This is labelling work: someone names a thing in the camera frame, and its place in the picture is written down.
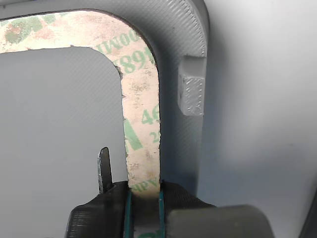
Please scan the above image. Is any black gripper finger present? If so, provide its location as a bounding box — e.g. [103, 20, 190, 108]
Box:
[66, 146, 136, 238]
[158, 181, 217, 238]

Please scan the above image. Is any thin rectangular frame with printed liner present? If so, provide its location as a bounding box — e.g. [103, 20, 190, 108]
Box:
[0, 9, 163, 200]

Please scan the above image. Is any grey holder plate with tabs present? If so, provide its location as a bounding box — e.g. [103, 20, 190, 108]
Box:
[0, 0, 211, 238]

